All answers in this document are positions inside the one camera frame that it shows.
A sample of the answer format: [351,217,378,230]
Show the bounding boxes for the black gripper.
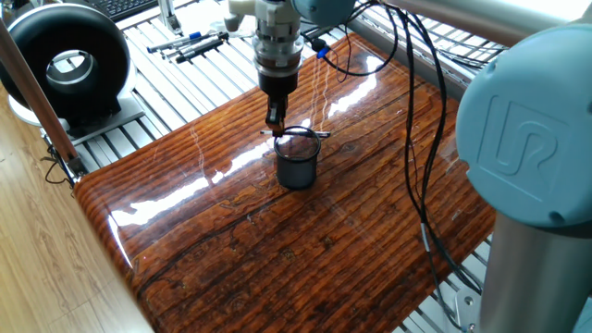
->
[257,71,300,137]

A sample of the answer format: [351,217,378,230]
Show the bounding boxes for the black pen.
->
[259,129,332,139]

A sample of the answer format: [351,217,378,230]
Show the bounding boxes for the black mesh pen holder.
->
[273,125,323,191]

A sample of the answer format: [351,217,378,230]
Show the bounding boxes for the grey marker black cap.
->
[161,31,230,60]

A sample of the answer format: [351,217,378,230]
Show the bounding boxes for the blue capped marker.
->
[146,31,204,54]

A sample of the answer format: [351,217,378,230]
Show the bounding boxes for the glossy wood grain board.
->
[73,31,497,333]

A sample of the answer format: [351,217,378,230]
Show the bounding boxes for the black keyboard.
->
[85,0,158,22]

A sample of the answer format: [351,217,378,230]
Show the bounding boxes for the brown wooden pole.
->
[0,18,87,176]

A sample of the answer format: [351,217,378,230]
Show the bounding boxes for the metal mounting plate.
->
[455,286,482,333]

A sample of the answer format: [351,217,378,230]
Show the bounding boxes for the metal stand post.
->
[156,0,184,36]

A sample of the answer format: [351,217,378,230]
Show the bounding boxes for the black ring device white base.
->
[0,2,147,140]

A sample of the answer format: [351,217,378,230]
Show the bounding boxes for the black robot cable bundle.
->
[300,0,485,332]

